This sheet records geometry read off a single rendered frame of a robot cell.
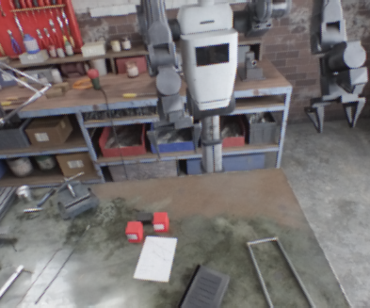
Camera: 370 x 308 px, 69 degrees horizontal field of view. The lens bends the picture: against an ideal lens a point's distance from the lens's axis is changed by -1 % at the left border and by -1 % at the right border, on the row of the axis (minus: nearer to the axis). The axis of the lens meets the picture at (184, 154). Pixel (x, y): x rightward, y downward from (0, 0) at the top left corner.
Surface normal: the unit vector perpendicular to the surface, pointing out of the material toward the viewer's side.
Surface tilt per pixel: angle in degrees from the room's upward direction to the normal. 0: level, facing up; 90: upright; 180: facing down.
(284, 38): 90
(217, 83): 90
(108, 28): 90
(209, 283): 0
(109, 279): 0
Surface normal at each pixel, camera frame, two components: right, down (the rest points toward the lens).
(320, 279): -0.09, -0.81
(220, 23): 0.16, 0.57
